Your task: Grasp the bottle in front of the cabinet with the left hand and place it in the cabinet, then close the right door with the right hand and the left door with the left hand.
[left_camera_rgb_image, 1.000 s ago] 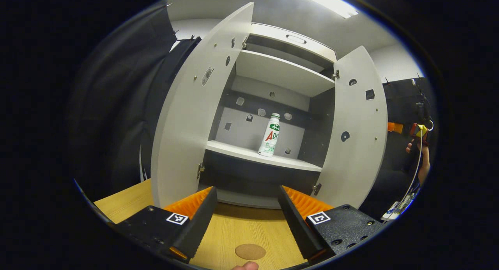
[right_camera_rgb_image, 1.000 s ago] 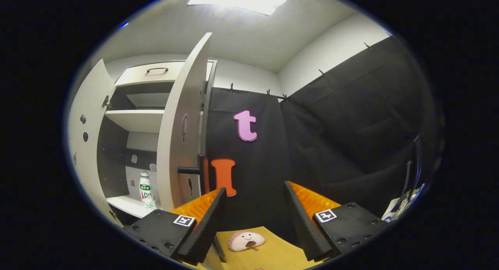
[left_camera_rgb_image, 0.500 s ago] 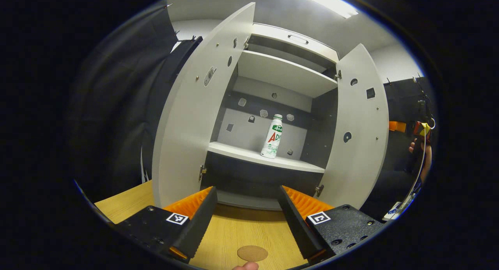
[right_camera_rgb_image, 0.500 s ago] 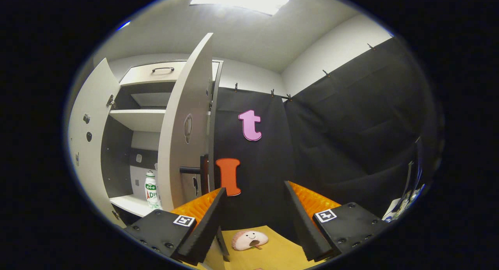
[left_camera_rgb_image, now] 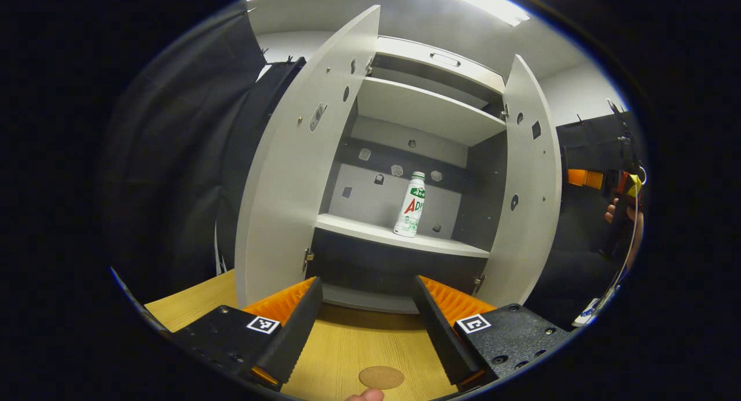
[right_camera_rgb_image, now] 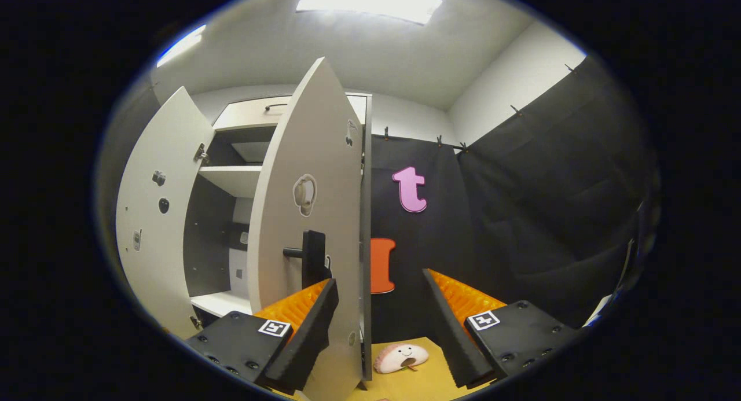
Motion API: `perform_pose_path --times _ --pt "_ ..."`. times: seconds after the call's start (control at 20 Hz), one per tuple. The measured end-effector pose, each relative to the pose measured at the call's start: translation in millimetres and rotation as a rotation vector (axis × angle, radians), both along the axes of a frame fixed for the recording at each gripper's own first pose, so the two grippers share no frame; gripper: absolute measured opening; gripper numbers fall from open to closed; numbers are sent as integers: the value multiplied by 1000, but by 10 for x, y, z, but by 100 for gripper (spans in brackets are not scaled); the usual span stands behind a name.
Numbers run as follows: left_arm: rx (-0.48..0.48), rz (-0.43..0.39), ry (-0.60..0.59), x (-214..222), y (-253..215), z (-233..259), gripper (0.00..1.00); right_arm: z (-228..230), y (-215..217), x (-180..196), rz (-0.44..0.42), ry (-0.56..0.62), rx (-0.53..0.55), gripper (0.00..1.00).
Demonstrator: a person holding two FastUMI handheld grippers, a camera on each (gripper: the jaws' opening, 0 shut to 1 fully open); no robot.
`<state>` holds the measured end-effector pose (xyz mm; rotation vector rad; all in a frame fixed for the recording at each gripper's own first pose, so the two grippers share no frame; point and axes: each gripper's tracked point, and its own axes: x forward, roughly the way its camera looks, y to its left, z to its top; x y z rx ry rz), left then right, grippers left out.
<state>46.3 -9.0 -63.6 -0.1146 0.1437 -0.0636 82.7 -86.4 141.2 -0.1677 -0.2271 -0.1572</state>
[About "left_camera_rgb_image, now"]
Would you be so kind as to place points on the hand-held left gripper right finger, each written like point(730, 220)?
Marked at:
point(443, 337)

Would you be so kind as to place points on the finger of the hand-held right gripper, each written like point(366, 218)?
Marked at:
point(584, 178)

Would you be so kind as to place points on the round cork coaster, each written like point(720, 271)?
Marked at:
point(381, 378)

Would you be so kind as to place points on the black backdrop cloth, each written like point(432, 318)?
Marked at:
point(173, 187)

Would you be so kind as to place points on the white drink bottle green label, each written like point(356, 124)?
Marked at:
point(410, 213)

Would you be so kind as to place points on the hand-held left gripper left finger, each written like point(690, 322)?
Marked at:
point(292, 337)

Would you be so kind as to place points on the white cabinet shelf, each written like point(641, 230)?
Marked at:
point(428, 109)
point(370, 232)

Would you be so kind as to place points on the white cabinet door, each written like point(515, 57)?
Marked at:
point(283, 187)
point(529, 216)

